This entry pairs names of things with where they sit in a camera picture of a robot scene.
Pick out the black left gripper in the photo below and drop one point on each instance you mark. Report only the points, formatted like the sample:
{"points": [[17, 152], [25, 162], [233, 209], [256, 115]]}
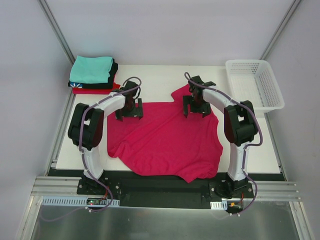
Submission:
{"points": [[130, 113]]}

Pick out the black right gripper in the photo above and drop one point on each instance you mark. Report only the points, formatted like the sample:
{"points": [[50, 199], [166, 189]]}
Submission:
{"points": [[196, 108]]}

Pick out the pink t shirt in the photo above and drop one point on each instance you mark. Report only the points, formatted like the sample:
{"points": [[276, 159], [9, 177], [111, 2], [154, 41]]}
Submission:
{"points": [[165, 142]]}

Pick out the white plastic laundry basket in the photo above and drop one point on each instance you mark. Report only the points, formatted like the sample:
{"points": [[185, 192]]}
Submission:
{"points": [[254, 80]]}

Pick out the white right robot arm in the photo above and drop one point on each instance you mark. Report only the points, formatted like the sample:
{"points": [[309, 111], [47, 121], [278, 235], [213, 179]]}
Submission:
{"points": [[240, 126]]}

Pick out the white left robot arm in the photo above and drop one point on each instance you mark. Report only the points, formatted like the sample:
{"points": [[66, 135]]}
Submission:
{"points": [[86, 129]]}

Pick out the black folded t shirt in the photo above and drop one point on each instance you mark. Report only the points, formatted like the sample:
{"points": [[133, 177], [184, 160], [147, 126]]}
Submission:
{"points": [[108, 85]]}

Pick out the red folded t shirt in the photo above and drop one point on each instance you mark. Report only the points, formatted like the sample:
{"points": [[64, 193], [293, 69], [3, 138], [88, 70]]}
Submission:
{"points": [[86, 91]]}

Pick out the teal folded t shirt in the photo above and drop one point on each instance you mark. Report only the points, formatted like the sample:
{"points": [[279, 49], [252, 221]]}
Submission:
{"points": [[91, 70]]}

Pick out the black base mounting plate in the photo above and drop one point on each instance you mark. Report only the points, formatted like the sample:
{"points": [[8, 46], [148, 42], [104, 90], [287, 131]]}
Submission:
{"points": [[133, 190]]}

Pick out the right white cable duct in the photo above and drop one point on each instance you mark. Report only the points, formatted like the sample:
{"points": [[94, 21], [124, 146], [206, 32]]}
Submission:
{"points": [[219, 205]]}

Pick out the white cable duct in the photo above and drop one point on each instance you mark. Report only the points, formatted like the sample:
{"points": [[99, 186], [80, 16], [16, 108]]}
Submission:
{"points": [[79, 202], [219, 205]]}

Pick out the right aluminium corner post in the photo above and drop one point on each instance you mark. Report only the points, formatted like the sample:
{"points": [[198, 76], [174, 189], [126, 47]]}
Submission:
{"points": [[293, 7]]}

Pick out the aluminium corner post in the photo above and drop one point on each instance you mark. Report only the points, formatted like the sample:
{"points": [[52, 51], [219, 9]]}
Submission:
{"points": [[293, 7], [56, 29]]}

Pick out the aluminium frame rail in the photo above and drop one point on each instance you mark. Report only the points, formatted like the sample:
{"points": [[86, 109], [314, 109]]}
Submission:
{"points": [[284, 191]]}

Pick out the left white cable duct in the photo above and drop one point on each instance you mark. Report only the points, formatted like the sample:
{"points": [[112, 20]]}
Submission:
{"points": [[79, 202]]}

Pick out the left aluminium corner post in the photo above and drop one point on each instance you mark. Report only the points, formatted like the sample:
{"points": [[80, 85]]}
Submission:
{"points": [[56, 29]]}

